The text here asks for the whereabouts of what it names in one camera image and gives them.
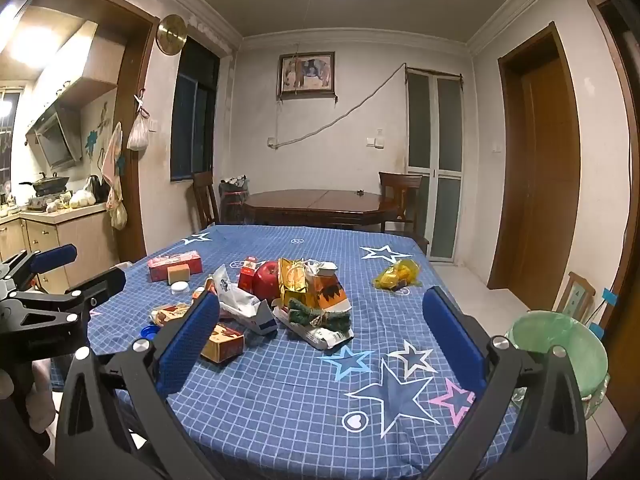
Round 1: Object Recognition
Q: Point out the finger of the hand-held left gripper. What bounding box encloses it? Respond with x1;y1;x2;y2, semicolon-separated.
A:
0;244;79;293
15;266;127;322

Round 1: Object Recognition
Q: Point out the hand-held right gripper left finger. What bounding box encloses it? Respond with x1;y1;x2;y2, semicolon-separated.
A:
55;290;223;480

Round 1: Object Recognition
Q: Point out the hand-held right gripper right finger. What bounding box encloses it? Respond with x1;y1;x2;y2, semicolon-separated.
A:
421;285;588;480

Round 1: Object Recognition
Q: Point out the orange cardboard box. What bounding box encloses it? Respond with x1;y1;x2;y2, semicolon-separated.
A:
200;322;246;363

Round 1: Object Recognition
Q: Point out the white and blue plastic wrapper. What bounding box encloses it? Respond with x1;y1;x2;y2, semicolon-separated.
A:
205;264;279;336

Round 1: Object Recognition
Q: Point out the red and white cigarette box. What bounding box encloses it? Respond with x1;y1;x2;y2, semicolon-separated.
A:
237;256;266;292

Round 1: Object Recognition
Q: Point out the green-lined trash bin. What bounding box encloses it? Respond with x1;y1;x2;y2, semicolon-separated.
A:
505;310;611;421

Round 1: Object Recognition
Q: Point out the green scouring pad pack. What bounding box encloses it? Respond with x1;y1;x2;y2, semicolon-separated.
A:
272;297;354;351

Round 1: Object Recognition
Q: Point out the person's left hand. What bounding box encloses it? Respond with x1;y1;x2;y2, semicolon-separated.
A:
22;357;60;433

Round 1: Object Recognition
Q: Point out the kitchen cabinet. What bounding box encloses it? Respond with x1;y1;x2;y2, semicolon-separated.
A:
0;202;121;291

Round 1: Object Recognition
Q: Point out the pink carton box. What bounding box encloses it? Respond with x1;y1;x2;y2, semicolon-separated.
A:
147;250;205;282

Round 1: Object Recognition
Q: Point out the black wok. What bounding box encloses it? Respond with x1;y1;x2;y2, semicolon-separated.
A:
19;172;71;196

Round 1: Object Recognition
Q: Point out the yellow plastic bag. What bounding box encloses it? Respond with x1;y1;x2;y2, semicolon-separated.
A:
373;258;422;292

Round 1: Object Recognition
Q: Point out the red apple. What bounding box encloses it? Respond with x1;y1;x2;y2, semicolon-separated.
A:
251;260;283;306

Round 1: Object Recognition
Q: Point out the blue star-print tablecloth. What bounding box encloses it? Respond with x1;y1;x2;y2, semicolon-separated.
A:
75;224;522;480

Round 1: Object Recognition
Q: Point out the range hood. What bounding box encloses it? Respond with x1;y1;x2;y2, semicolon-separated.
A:
25;107;83;171

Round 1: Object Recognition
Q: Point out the hanging pink cloth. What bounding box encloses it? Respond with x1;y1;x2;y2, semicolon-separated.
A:
101;121;124;188

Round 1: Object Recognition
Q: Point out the gold foil wrapper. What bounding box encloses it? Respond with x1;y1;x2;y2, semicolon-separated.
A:
276;257;313;308

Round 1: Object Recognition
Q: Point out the dark wooden chair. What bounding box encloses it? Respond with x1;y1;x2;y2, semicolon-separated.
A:
378;171;431;256
192;170;221;231

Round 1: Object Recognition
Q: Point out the small light wooden chair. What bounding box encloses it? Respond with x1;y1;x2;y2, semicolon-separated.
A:
552;271;597;326

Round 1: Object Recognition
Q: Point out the hanging white plastic bag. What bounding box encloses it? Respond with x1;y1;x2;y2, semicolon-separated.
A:
126;110;150;152

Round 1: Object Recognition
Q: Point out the black bag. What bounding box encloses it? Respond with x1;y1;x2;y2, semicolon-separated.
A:
218;175;251;225

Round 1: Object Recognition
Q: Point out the frosted glass door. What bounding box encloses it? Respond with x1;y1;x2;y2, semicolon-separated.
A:
404;66;465;263

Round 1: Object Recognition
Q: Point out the dark wooden dining table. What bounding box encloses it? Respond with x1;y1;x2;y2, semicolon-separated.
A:
242;189;401;233

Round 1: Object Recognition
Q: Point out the dark window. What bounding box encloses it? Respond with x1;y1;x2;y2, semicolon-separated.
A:
170;37;222;183

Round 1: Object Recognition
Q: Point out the wooden door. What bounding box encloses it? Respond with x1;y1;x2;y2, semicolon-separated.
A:
487;21;583;311
587;0;640;331

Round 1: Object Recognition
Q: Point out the wooden doorway frame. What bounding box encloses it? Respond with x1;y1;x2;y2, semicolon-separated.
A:
47;0;161;264

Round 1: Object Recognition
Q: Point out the gold wall clock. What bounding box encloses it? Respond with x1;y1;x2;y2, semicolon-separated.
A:
156;14;189;55

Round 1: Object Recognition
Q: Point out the white wall cable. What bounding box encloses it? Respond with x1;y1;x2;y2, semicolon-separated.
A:
269;62;407;150

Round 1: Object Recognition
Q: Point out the framed wall picture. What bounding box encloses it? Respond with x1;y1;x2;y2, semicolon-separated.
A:
276;51;336;101

